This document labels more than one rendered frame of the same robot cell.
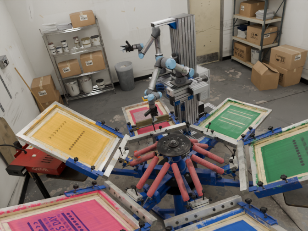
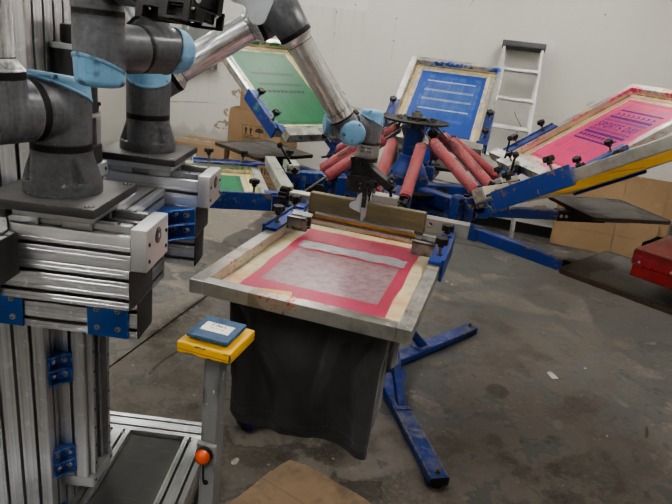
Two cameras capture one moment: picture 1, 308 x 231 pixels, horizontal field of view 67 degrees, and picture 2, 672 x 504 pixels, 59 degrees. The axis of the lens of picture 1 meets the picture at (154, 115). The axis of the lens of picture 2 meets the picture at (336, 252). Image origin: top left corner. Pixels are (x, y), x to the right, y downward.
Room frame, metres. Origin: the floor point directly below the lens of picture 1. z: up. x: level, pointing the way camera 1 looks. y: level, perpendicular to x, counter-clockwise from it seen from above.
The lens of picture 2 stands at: (4.12, 0.81, 1.61)
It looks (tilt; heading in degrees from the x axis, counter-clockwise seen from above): 20 degrees down; 206
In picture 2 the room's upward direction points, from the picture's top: 7 degrees clockwise
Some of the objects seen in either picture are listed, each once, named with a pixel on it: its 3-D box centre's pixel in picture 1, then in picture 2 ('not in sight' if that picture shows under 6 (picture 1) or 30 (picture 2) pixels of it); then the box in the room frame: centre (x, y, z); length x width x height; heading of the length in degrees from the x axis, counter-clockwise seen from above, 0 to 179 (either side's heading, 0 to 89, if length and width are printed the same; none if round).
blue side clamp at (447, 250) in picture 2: (131, 132); (441, 255); (2.29, 0.30, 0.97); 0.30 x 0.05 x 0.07; 11
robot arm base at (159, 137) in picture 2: (180, 78); (148, 130); (2.88, -0.43, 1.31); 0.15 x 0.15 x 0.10
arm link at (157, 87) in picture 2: (180, 70); (148, 87); (2.87, -0.43, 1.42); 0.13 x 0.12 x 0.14; 41
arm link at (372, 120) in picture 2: (151, 99); (369, 126); (2.34, 0.00, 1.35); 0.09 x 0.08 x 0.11; 131
